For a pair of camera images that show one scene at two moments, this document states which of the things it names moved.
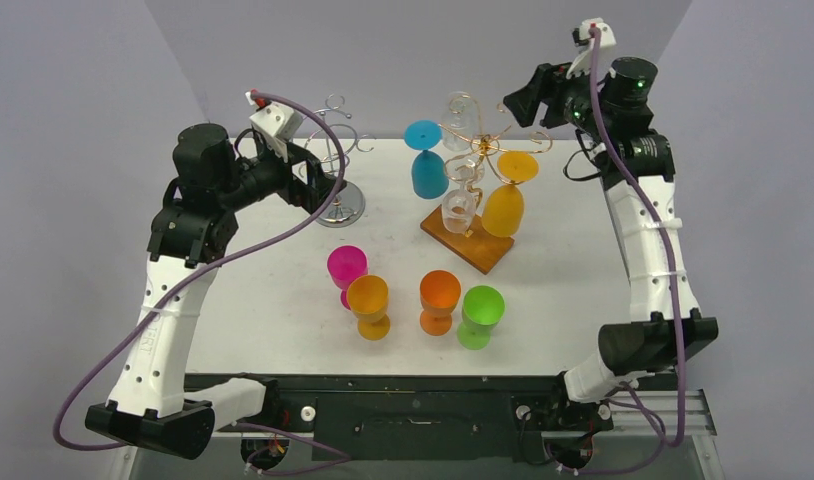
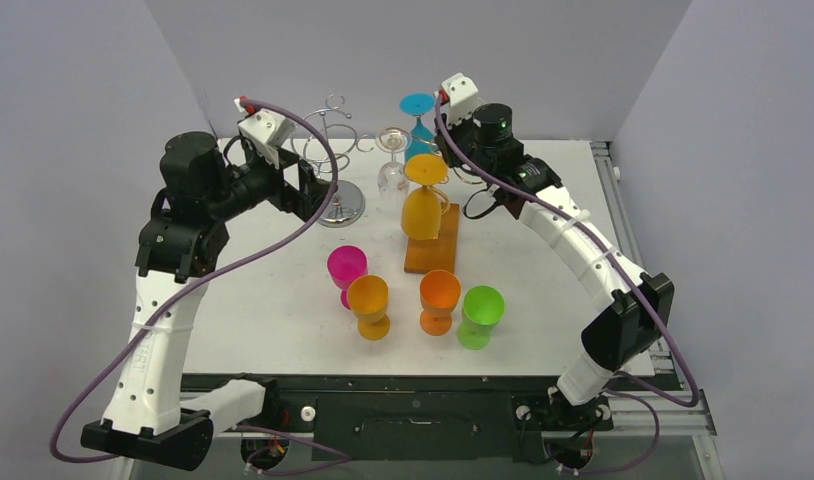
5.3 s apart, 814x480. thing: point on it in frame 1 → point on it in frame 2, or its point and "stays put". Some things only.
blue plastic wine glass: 429,174 → 421,140
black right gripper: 542,86 → 467,157
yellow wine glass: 368,300 stays put
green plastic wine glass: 483,308 stays put
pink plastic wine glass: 345,264 stays put
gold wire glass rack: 476,247 → 438,255
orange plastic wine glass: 439,295 stays put
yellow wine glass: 503,210 → 421,212
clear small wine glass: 458,206 → 392,178
